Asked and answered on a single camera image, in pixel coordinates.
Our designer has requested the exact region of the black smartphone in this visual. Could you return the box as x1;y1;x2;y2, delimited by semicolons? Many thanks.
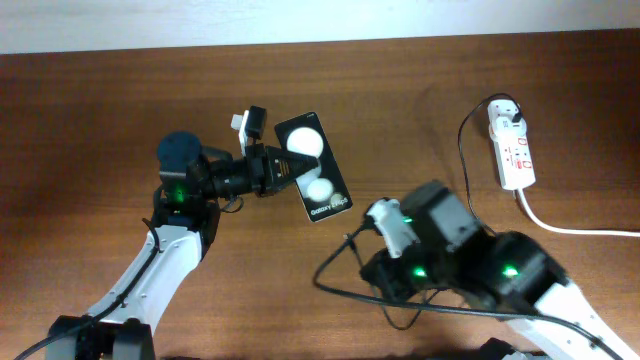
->
274;112;353;223

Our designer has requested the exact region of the left camera black cable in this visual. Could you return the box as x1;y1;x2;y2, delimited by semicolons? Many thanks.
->
12;214;161;360

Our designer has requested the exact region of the black charging cable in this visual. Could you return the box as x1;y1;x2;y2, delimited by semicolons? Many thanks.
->
342;92;525;331

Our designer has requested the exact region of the white power strip cord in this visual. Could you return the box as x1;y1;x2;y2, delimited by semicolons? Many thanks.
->
514;187;640;238

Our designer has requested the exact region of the white USB charger adapter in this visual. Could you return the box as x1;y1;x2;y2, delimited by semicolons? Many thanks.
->
488;99;526;134

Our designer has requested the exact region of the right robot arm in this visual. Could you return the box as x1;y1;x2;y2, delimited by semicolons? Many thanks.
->
360;181;638;359

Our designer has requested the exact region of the white power strip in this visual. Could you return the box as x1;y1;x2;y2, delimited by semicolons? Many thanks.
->
488;122;536;191

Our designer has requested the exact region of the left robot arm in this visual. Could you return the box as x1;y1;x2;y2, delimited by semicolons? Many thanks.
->
45;131;319;359

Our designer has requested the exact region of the right camera black cable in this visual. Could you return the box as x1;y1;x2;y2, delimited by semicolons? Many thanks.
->
313;224;626;360

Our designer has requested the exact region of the camera black cable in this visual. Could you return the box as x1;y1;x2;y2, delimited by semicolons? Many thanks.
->
12;214;161;360
313;224;626;360

